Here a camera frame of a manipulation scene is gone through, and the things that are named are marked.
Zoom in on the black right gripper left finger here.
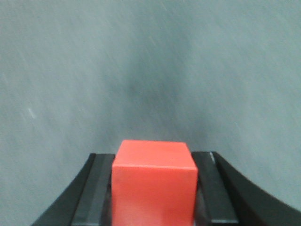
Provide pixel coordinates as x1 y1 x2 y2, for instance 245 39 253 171
33 153 115 226

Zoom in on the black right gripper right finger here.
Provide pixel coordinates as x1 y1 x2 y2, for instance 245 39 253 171
192 151 301 226

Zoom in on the red magnetic cube block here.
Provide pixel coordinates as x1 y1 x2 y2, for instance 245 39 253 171
111 140 198 226

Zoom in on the dark grey fabric mat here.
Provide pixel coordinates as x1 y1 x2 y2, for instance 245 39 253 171
0 0 301 226

